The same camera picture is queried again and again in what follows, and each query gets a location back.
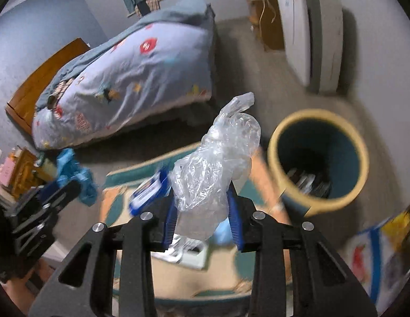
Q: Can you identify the teal bin with yellow rim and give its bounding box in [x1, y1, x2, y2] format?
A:
[267, 108, 370, 218]

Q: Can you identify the printed white and blue bag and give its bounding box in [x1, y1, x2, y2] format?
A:
[345, 209, 410, 304]

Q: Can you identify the blue cloth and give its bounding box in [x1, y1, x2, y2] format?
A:
[56, 148, 98, 207]

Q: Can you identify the white box with black label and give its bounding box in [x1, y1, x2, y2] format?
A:
[152, 234, 209, 271]

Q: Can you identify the clear plastic bag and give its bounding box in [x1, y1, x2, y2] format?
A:
[172, 92, 261, 241]

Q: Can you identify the white cable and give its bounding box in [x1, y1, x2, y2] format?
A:
[257, 0, 279, 35]

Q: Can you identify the blue silver foil packet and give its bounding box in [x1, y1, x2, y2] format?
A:
[129, 168, 171, 218]

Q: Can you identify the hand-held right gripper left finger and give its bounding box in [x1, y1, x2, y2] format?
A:
[28, 195, 178, 317]

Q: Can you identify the wooden headboard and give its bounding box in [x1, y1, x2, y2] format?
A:
[6, 38, 91, 136]

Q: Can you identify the wooden cabinet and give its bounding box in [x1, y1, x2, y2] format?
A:
[247, 0, 285, 52]

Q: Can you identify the wooden shelf unit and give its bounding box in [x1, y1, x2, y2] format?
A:
[8, 147, 48, 200]

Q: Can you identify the white air purifier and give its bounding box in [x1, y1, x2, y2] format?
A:
[276, 0, 344, 95]

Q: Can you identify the printed teal and orange mat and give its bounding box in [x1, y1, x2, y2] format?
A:
[101, 142, 294, 301]

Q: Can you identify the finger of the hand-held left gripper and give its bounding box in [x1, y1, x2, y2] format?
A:
[16, 181, 81, 220]

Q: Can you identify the black item on sill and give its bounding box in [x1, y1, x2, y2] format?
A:
[135, 0, 151, 17]

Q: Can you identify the bed with cartoon duvet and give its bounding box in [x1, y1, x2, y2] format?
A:
[31, 0, 219, 151]

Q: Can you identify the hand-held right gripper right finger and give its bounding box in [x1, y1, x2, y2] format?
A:
[226, 185, 379, 317]

